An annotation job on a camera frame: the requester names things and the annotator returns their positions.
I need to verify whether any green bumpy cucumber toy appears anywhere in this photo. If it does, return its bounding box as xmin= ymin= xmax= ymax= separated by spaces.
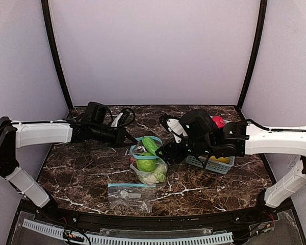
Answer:
xmin=142 ymin=136 xmax=159 ymax=155

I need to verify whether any green apple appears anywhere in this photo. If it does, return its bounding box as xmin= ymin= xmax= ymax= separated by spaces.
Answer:
xmin=136 ymin=159 xmax=157 ymax=172

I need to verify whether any white cauliflower toy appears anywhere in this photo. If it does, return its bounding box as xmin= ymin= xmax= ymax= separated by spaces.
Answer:
xmin=141 ymin=165 xmax=167 ymax=185

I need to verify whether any clear zip bag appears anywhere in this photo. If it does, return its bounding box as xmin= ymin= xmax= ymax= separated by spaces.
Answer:
xmin=130 ymin=136 xmax=168 ymax=188
xmin=107 ymin=183 xmax=157 ymax=213

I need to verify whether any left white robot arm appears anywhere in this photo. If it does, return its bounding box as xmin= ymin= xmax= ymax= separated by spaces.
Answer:
xmin=0 ymin=102 xmax=137 ymax=208

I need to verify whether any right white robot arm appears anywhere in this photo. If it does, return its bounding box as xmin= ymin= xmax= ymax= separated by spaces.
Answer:
xmin=155 ymin=109 xmax=306 ymax=209

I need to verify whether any light blue plastic basket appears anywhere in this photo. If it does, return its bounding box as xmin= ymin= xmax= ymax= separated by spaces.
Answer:
xmin=186 ymin=156 xmax=235 ymax=175

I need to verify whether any yellow lemon toy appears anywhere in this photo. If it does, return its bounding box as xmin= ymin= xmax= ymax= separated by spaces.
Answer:
xmin=210 ymin=156 xmax=230 ymax=164

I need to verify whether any pink red apple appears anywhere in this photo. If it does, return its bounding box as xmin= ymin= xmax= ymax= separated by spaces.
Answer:
xmin=212 ymin=116 xmax=225 ymax=129

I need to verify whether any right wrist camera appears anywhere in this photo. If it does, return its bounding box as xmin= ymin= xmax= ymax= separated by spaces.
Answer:
xmin=159 ymin=114 xmax=188 ymax=143

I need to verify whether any white slotted cable duct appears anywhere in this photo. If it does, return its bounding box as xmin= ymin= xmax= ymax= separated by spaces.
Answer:
xmin=22 ymin=218 xmax=234 ymax=244

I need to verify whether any left black frame post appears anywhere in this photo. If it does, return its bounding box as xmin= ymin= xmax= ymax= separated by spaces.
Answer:
xmin=41 ymin=0 xmax=74 ymax=111

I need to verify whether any black frame post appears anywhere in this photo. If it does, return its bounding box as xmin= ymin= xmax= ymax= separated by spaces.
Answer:
xmin=41 ymin=0 xmax=74 ymax=111
xmin=237 ymin=0 xmax=268 ymax=110

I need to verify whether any right black frame post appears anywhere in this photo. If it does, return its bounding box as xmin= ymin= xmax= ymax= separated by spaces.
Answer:
xmin=237 ymin=0 xmax=268 ymax=110

